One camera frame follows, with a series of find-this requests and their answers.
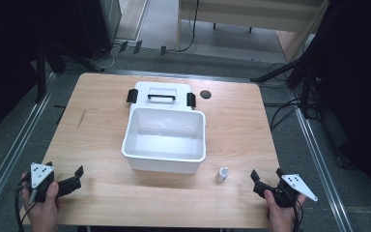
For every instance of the person's left hand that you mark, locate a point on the person's left hand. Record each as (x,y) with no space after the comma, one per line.
(45,212)

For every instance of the white plastic storage box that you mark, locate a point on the white plastic storage box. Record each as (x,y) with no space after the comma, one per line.
(164,141)

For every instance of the black tripod stand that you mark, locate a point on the black tripod stand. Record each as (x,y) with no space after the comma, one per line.
(304,74)

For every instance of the small white bottle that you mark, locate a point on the small white bottle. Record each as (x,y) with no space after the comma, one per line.
(222,174)

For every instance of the black metal stand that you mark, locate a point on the black metal stand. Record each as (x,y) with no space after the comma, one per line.
(40,74)

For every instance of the metal floor rail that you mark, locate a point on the metal floor rail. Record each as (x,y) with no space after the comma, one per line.
(16,148)
(322,161)

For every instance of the person's right hand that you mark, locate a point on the person's right hand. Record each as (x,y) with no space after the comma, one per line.
(280,216)

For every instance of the black curtain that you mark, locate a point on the black curtain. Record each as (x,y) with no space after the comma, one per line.
(360,80)
(6,64)

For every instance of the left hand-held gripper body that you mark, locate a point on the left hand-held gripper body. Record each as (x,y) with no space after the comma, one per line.
(40,174)

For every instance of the light wooden bench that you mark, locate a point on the light wooden bench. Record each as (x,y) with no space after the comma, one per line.
(254,13)

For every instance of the dark cabinet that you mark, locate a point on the dark cabinet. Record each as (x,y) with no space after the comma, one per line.
(106,22)

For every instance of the black round table grommet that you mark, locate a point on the black round table grommet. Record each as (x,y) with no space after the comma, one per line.
(205,94)

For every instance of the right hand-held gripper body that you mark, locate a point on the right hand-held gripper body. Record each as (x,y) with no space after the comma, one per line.
(290,188)

